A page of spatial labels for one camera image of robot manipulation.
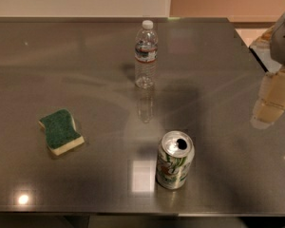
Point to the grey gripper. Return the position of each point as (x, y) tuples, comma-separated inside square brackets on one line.
[(283, 43)]

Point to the green white 7up can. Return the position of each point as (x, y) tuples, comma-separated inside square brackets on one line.
[(175, 155)]

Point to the clear plastic water bottle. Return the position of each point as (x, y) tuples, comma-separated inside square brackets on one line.
[(146, 51)]

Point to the green yellow sponge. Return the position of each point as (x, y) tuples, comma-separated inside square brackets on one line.
[(60, 131)]

